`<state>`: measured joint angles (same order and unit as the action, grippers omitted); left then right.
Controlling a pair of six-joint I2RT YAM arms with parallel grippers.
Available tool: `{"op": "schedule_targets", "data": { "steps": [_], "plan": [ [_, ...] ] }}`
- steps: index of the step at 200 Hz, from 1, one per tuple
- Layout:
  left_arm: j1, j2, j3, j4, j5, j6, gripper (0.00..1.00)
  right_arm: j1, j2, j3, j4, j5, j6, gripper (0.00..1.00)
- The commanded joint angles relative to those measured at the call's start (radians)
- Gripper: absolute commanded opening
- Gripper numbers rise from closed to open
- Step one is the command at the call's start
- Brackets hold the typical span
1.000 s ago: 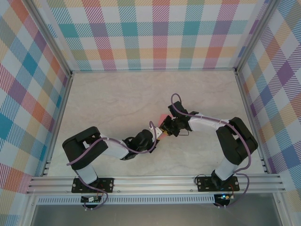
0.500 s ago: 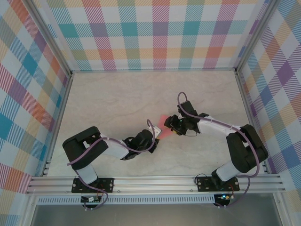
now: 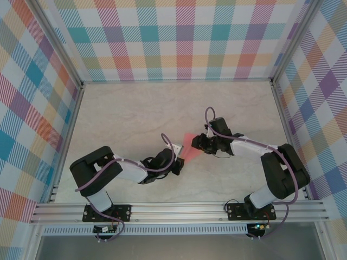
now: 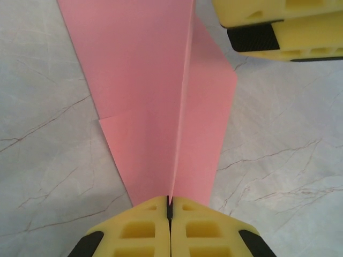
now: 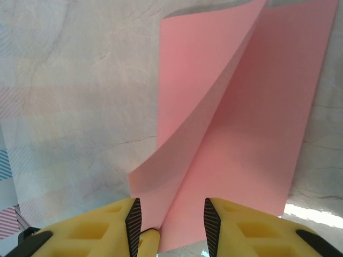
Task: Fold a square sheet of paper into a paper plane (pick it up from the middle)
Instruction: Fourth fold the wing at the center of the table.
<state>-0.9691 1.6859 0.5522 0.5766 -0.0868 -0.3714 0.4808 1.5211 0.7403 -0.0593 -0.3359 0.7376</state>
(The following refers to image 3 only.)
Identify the grey metal base panel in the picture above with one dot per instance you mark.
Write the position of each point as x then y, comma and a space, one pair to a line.
176, 249

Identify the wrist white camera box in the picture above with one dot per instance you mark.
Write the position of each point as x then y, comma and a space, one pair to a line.
208, 134
176, 149

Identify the black circuit board white labels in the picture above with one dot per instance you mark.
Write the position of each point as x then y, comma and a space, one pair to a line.
104, 229

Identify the aluminium corner post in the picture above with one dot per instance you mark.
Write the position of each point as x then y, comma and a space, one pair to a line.
294, 40
58, 43

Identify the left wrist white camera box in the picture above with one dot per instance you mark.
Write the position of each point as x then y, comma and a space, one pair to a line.
176, 149

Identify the pink square paper sheet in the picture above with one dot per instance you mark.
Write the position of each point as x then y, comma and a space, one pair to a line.
189, 147

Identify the black circuit board green light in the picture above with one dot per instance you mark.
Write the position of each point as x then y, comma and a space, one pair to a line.
257, 227

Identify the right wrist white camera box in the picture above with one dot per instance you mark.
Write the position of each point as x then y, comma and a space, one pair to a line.
208, 134

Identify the thin aluminium wall base rail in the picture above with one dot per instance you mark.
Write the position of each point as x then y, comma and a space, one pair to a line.
176, 80

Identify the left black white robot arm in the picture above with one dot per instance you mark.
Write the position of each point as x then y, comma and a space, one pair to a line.
95, 173

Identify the aluminium table edge rail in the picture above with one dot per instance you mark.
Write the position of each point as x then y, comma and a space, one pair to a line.
67, 140
290, 140

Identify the wide aluminium mounting rail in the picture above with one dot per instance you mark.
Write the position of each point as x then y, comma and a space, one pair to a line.
176, 211

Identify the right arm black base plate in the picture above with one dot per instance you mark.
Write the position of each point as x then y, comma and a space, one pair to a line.
236, 212

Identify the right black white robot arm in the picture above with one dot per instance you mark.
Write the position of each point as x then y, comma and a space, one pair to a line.
284, 173

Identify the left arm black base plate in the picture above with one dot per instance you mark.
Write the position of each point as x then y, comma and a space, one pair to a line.
124, 211

